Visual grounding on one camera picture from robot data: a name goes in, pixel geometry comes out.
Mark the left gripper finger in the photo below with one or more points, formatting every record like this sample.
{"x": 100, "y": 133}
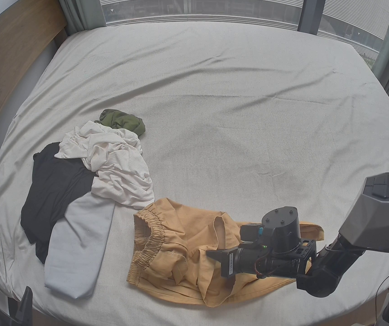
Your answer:
{"x": 24, "y": 307}

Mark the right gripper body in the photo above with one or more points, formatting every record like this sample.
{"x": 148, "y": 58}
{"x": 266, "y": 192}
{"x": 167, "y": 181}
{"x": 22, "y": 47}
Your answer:
{"x": 248, "y": 261}

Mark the tan shorts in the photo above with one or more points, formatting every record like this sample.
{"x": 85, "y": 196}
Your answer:
{"x": 180, "y": 229}

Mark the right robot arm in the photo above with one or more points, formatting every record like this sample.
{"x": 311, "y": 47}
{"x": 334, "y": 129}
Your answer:
{"x": 377, "y": 216}

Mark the bed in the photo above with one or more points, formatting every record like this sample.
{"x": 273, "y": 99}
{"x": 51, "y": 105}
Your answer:
{"x": 231, "y": 114}

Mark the pale grey garment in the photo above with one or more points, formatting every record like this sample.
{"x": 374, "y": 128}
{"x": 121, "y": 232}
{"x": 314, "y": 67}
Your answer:
{"x": 79, "y": 243}

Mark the black garment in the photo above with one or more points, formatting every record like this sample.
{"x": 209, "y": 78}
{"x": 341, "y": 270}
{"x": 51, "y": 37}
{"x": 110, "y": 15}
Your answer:
{"x": 58, "y": 188}

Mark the white garment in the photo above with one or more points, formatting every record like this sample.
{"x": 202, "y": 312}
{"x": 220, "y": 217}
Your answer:
{"x": 119, "y": 168}

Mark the green garment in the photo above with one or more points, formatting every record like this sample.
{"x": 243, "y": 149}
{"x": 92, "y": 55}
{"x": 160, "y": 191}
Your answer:
{"x": 123, "y": 121}

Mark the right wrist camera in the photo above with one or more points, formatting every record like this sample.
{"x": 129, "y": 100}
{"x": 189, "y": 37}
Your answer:
{"x": 250, "y": 234}

